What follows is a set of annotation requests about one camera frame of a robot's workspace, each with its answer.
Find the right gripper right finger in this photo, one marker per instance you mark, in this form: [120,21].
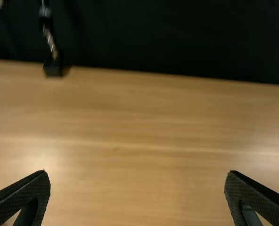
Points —
[245,190]

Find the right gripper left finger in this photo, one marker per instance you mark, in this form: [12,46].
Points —
[24,190]

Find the black clamp stand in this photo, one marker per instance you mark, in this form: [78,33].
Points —
[55,69]

